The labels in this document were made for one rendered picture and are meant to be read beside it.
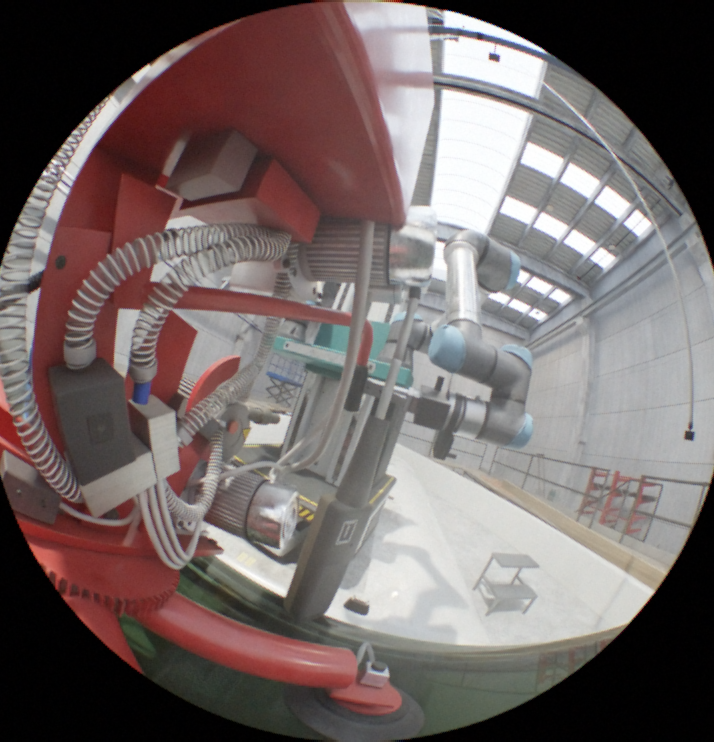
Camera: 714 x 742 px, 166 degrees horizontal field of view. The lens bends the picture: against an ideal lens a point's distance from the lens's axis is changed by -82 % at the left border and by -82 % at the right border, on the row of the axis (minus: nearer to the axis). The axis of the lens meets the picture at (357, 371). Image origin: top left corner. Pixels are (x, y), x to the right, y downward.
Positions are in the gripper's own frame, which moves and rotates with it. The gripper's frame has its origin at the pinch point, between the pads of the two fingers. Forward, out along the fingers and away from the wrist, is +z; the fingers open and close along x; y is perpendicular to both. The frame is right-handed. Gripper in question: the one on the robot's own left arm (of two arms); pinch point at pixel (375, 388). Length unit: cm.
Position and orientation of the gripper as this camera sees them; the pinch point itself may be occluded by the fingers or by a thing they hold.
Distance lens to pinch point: 46.3
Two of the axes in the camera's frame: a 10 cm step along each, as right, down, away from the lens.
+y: 2.6, -9.5, -1.5
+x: -2.4, 0.9, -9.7
